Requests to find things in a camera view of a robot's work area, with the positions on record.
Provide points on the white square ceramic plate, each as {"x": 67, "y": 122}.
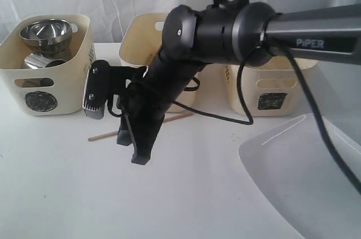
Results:
{"x": 293, "y": 169}

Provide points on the large steel bowl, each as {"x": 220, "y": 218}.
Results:
{"x": 48, "y": 36}

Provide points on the steel cup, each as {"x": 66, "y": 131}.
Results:
{"x": 38, "y": 61}

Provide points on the cream bin square mark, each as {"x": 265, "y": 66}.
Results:
{"x": 270, "y": 90}

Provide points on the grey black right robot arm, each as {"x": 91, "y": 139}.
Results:
{"x": 238, "y": 33}

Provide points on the cream bin triangle mark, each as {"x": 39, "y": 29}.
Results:
{"x": 139, "y": 47}

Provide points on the wooden chopstick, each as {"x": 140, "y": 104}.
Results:
{"x": 114, "y": 133}

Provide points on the cream bin circle mark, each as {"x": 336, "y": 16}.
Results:
{"x": 48, "y": 91}

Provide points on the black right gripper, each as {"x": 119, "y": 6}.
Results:
{"x": 142, "y": 107}

